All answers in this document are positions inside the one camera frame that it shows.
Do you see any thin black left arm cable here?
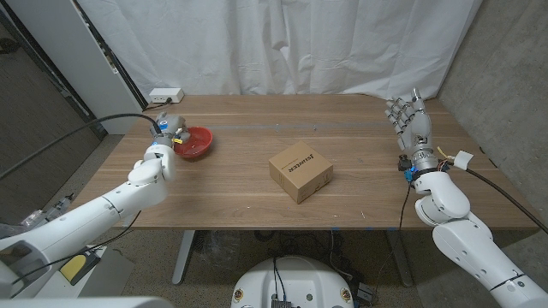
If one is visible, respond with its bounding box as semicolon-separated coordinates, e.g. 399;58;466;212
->
9;209;143;299

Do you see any white cabinet panel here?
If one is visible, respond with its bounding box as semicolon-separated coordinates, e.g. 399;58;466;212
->
3;0;149;136

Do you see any clear plastic storage bin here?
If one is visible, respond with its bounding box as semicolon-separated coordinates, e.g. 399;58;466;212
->
0;224;22;240

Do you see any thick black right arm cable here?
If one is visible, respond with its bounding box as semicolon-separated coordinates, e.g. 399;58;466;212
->
466;167;548;235

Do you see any red bowl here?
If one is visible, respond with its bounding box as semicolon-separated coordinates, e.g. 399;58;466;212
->
173;126;214;160

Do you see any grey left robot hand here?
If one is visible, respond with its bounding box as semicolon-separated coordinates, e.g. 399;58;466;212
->
148;111;192;149

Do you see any white curtain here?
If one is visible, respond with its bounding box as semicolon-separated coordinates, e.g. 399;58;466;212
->
76;0;485;103

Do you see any brown cardboard package box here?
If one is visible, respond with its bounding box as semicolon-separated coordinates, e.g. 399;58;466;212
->
268;140;334;204

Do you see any black floor cable bundle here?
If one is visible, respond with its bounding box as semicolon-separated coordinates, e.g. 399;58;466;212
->
254;229;356;279

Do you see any white cable tag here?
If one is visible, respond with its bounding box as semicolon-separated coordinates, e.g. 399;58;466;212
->
453;150;474;171

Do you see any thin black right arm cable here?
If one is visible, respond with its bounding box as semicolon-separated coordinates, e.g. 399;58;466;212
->
397;181;413;234

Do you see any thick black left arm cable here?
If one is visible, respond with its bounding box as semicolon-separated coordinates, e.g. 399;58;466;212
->
0;112;164;181

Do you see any white power strip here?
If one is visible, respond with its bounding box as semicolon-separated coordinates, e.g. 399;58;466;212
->
148;87;185;104

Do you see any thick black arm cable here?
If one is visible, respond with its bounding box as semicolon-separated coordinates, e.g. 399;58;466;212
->
0;112;164;181
466;167;548;235

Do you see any clear plastic clutter pile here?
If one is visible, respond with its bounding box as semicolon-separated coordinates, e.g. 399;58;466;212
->
21;192;74;228

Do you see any grey power adapter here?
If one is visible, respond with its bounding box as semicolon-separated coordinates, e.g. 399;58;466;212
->
354;281;377;305

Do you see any yellow black foot pedal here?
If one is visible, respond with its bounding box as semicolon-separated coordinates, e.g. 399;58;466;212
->
58;250;102;287

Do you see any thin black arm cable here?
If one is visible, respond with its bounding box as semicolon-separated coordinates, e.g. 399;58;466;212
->
9;209;143;299
397;181;413;234

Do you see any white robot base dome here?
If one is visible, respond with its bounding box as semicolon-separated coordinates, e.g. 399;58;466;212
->
230;255;355;308

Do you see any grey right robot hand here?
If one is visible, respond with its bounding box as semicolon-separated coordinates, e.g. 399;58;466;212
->
384;88;442;174

